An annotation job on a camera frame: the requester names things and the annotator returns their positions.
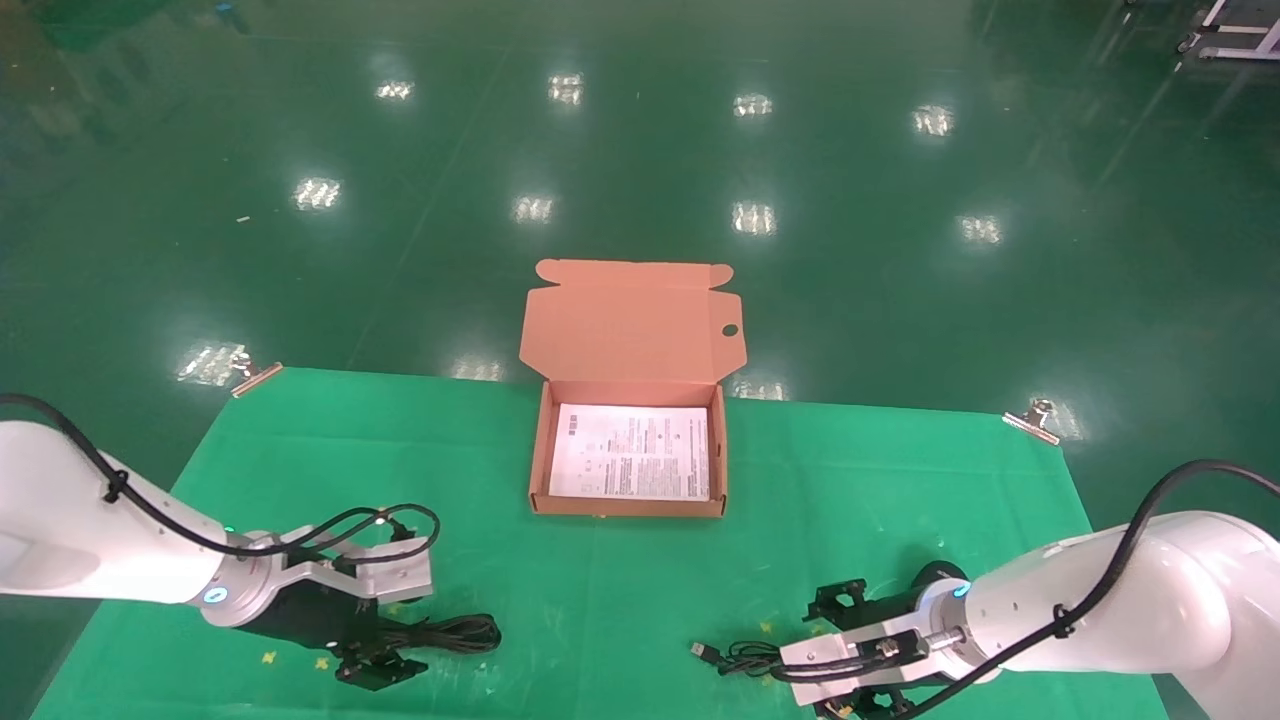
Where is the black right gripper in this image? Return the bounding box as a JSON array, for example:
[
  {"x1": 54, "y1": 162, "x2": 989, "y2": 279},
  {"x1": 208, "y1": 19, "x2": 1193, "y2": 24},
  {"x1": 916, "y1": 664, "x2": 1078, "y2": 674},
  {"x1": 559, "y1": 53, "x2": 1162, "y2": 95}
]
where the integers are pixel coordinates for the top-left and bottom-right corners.
[{"x1": 804, "y1": 578, "x2": 941, "y2": 720}]

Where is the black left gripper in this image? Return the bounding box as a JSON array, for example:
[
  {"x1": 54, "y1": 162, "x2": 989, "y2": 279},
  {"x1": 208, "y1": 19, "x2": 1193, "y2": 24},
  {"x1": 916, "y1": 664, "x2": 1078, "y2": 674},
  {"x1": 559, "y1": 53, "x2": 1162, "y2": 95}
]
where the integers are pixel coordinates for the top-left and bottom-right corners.
[{"x1": 248, "y1": 512, "x2": 429, "y2": 693}]

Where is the black data cable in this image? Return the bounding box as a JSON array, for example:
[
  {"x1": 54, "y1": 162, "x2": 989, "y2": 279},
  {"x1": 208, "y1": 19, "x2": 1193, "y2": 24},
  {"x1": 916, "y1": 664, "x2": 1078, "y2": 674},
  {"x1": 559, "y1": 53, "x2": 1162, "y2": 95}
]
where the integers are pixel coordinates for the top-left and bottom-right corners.
[{"x1": 372, "y1": 613, "x2": 502, "y2": 658}]

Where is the black wired computer mouse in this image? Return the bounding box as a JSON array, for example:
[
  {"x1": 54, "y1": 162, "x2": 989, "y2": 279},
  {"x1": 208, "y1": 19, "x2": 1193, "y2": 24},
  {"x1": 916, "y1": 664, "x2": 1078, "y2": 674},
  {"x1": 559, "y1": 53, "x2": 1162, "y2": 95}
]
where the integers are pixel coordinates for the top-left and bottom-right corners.
[{"x1": 689, "y1": 560, "x2": 971, "y2": 681}]

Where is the orange cardboard box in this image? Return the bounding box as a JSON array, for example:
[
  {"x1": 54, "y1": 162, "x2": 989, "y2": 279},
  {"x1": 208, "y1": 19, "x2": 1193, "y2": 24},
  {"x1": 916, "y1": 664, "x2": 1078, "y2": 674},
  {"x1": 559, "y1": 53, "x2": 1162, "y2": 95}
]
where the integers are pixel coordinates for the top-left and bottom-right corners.
[{"x1": 519, "y1": 259, "x2": 748, "y2": 519}]

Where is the green table cloth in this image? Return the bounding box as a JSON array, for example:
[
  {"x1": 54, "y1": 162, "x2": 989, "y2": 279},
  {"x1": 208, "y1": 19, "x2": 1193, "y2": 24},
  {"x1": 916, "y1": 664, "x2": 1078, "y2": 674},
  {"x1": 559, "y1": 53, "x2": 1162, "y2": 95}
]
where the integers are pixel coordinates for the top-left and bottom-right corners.
[{"x1": 30, "y1": 367, "x2": 1171, "y2": 720}]

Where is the metal binder clip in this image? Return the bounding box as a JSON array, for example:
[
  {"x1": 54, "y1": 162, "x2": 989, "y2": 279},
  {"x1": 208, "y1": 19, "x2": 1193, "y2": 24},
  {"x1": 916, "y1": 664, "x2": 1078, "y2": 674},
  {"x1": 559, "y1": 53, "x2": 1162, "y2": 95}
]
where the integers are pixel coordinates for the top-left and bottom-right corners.
[
  {"x1": 1002, "y1": 398, "x2": 1061, "y2": 446},
  {"x1": 228, "y1": 347, "x2": 285, "y2": 399}
]

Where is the white printed instruction sheet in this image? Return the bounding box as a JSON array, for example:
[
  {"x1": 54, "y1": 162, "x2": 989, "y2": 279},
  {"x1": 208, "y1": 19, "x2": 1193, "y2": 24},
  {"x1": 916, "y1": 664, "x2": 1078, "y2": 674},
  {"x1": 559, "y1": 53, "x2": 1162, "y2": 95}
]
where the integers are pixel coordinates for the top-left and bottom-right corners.
[{"x1": 548, "y1": 403, "x2": 712, "y2": 502}]

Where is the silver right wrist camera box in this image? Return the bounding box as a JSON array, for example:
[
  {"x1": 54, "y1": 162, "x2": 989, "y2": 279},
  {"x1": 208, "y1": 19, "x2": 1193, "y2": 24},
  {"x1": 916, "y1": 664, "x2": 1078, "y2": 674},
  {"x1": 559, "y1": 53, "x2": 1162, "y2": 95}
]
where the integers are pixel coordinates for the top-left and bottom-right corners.
[{"x1": 779, "y1": 618, "x2": 967, "y2": 685}]

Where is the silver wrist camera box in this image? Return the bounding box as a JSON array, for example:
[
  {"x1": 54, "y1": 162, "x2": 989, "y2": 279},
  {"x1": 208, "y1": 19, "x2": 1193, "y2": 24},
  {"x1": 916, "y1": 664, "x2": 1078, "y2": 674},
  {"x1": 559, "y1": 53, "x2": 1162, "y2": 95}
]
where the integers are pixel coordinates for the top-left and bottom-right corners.
[
  {"x1": 268, "y1": 540, "x2": 435, "y2": 607},
  {"x1": 779, "y1": 618, "x2": 967, "y2": 685}
]

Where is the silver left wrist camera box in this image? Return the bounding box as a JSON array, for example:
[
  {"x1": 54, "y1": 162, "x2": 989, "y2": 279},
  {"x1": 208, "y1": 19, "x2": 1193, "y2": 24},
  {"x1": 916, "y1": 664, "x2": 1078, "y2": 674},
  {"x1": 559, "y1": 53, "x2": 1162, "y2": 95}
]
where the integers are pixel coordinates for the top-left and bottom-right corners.
[{"x1": 268, "y1": 540, "x2": 435, "y2": 607}]

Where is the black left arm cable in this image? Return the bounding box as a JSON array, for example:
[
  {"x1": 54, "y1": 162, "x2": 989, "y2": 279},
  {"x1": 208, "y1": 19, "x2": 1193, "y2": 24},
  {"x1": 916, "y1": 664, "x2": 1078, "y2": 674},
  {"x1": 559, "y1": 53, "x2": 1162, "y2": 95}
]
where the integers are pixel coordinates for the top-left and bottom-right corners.
[{"x1": 0, "y1": 393, "x2": 442, "y2": 563}]

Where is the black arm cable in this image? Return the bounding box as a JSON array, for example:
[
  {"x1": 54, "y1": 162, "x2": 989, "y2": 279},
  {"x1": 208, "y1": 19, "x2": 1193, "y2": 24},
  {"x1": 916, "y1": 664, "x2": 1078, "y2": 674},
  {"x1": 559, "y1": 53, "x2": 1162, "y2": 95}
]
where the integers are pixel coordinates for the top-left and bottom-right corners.
[
  {"x1": 768, "y1": 459, "x2": 1280, "y2": 720},
  {"x1": 0, "y1": 393, "x2": 442, "y2": 563}
]

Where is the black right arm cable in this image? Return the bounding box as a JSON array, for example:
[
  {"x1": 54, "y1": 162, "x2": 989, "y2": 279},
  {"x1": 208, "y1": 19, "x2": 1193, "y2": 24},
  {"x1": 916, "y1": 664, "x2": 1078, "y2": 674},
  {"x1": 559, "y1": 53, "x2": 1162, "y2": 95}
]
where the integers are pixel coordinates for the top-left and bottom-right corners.
[{"x1": 768, "y1": 459, "x2": 1280, "y2": 720}]

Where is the white wheeled cart frame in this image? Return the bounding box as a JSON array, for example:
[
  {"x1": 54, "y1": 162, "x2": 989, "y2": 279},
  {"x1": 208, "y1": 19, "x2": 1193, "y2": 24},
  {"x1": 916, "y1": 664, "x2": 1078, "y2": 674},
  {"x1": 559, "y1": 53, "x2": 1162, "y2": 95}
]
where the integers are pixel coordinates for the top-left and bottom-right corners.
[{"x1": 1178, "y1": 0, "x2": 1280, "y2": 63}]

